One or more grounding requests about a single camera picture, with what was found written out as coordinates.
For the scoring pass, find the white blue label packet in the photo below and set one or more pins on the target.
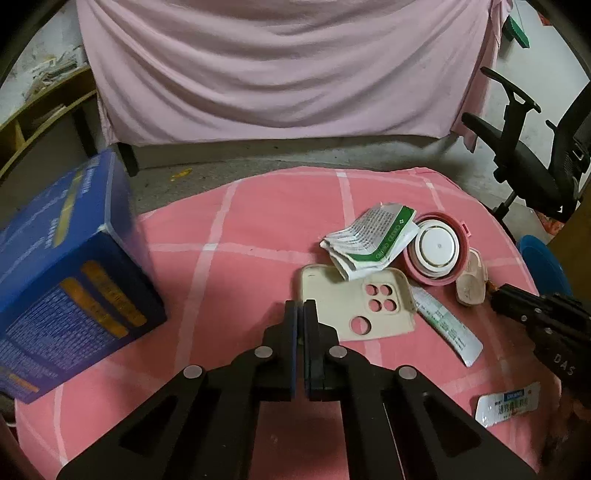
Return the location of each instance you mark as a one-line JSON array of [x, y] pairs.
[[496, 408]]

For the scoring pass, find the white ointment tube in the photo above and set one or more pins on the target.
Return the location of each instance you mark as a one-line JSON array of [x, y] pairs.
[[462, 340]]

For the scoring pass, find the pink hanging sheet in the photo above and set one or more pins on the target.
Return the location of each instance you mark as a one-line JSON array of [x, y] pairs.
[[172, 72]]

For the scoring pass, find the black office chair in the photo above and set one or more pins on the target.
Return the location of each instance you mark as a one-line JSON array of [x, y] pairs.
[[554, 189]]

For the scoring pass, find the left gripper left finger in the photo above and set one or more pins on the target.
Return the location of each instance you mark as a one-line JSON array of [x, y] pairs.
[[202, 423]]

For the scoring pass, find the wooden shelf unit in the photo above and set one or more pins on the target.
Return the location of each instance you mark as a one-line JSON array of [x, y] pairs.
[[26, 127]]

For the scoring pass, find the green white paper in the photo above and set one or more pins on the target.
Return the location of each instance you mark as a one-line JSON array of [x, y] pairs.
[[373, 241]]

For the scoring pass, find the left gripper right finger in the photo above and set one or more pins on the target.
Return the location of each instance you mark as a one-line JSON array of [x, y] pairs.
[[398, 424]]

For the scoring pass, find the pink checked table cloth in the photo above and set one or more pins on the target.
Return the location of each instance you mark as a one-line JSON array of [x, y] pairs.
[[226, 261]]

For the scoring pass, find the green hanging dustpan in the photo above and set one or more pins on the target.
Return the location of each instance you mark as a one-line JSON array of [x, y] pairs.
[[513, 32]]

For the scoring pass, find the pink round lid container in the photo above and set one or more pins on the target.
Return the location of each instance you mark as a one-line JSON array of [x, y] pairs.
[[439, 252]]

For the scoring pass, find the blue cardboard box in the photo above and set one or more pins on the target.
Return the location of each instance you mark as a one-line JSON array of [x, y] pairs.
[[76, 279]]

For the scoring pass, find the beige phone case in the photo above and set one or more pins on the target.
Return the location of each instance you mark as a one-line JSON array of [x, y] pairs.
[[378, 306]]

